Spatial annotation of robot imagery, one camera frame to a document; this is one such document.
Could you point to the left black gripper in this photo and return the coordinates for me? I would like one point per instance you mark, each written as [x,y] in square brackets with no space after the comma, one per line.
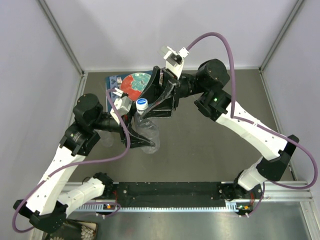
[135,140]

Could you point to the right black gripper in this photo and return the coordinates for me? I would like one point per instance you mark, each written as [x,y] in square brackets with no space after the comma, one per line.
[169,102]

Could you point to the clear bottle orange base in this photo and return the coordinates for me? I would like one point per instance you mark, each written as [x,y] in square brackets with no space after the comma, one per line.
[149,129]

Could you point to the white bottle cap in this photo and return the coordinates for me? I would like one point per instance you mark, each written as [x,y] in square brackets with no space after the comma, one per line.
[141,104]

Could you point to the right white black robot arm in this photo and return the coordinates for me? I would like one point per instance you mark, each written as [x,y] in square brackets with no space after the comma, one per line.
[216,104]

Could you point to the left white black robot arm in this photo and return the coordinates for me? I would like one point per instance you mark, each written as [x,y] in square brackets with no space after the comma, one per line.
[45,207]

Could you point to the red teal patterned plate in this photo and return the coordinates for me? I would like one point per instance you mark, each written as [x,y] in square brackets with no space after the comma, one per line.
[134,84]

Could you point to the silver fork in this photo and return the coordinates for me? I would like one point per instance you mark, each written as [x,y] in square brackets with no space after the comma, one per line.
[119,80]

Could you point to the blue patterned placemat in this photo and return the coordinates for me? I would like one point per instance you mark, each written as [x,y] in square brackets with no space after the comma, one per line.
[111,81]

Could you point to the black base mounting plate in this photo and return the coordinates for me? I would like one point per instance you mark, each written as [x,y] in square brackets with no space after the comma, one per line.
[177,194]

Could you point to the floral patterned box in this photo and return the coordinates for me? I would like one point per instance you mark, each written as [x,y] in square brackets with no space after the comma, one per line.
[74,230]

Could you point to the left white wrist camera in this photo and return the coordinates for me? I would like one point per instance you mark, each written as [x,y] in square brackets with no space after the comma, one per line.
[123,103]

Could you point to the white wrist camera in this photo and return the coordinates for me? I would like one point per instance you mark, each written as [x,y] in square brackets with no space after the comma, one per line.
[123,103]
[174,61]

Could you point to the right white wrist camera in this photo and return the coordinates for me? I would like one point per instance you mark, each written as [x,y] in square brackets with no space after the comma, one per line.
[174,61]

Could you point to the grey slotted cable duct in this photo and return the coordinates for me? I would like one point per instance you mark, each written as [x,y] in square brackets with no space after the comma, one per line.
[107,208]

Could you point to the aluminium frame rail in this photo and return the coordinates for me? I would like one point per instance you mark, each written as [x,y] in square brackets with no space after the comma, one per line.
[272,193]

